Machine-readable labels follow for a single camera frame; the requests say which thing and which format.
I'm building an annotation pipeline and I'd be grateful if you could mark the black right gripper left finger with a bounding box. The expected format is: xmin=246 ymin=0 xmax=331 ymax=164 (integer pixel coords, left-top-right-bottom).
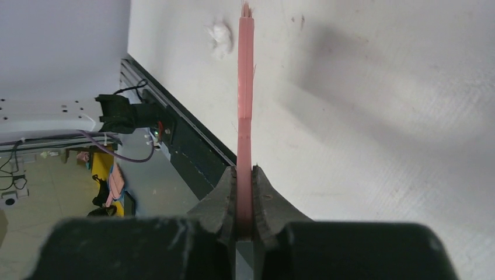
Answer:
xmin=187 ymin=166 xmax=237 ymax=279

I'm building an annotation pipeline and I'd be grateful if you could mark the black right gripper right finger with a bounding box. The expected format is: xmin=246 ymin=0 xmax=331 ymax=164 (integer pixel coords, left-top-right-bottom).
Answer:
xmin=252 ymin=166 xmax=311 ymax=279

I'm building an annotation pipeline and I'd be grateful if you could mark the pink hand brush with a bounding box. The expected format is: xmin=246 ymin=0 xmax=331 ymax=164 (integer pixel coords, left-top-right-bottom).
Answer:
xmin=236 ymin=1 xmax=255 ymax=240

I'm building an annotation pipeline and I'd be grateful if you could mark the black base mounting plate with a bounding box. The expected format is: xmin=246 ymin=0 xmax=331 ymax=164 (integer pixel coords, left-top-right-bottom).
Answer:
xmin=120 ymin=57 xmax=236 ymax=200

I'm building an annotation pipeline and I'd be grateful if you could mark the white paper scrap centre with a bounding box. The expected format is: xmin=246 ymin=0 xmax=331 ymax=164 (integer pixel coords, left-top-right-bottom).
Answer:
xmin=205 ymin=19 xmax=233 ymax=60

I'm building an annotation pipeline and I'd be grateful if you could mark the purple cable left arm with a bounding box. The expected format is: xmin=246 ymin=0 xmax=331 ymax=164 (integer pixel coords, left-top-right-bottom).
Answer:
xmin=0 ymin=129 xmax=156 ymax=164

